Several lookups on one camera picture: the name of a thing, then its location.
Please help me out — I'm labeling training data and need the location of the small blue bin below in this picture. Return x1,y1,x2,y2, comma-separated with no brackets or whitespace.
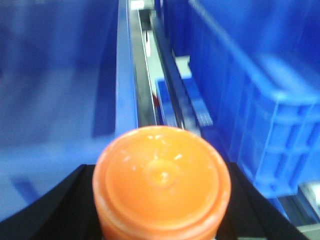
155,77,214,135

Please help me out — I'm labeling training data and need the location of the cylindrical capacitor with orange cap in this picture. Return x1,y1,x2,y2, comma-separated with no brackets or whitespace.
92,126,231,240

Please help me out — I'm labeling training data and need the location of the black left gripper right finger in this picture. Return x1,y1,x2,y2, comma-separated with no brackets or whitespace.
215,162,307,240

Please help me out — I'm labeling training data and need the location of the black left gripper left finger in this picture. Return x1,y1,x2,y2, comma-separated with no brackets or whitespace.
0,164,103,240

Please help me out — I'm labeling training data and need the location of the ribbed blue crate right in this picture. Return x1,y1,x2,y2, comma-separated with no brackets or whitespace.
159,0,320,200

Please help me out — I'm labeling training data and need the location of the metal shelf divider rail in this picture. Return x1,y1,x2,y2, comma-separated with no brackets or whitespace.
127,0,181,130

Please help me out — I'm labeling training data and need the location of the large blue bin left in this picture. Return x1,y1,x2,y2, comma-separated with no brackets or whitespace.
0,0,138,220

